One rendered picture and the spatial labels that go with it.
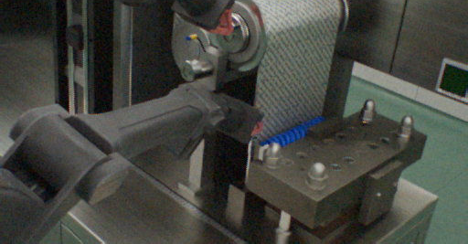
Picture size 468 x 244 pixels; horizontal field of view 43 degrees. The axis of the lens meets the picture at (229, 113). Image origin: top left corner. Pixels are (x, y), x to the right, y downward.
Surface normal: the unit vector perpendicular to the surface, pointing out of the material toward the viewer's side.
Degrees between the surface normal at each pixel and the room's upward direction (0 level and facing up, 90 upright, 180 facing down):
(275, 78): 90
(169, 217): 0
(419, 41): 90
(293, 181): 0
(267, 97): 90
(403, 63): 90
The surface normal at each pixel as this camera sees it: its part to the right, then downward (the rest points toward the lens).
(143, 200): 0.10, -0.89
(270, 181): -0.69, 0.26
